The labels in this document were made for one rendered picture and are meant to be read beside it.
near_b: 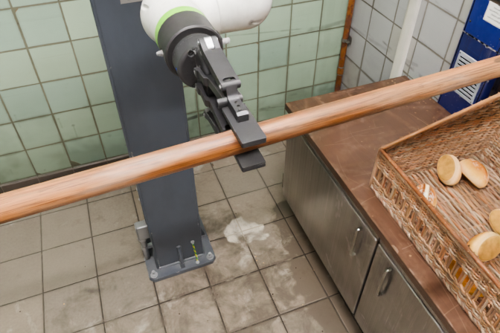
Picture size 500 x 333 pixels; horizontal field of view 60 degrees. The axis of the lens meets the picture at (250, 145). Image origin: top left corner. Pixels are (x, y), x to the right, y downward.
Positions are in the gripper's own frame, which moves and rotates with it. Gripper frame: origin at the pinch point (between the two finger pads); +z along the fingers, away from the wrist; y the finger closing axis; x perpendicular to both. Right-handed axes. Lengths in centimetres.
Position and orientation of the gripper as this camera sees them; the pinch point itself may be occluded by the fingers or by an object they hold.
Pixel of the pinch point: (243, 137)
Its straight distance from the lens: 52.3
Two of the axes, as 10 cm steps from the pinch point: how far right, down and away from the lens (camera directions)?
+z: 3.7, 6.3, -6.9
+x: -9.3, 2.5, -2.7
